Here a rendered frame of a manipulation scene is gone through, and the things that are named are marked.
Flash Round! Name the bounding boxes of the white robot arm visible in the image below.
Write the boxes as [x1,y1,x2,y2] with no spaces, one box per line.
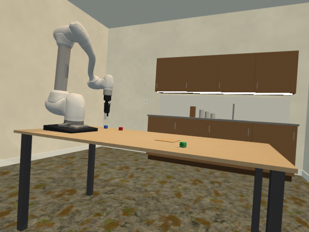
[45,21,113,129]

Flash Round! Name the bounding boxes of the green die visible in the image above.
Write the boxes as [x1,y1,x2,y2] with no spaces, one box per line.
[180,142,187,148]

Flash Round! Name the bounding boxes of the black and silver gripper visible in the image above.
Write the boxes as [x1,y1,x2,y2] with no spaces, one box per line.
[104,95,111,120]

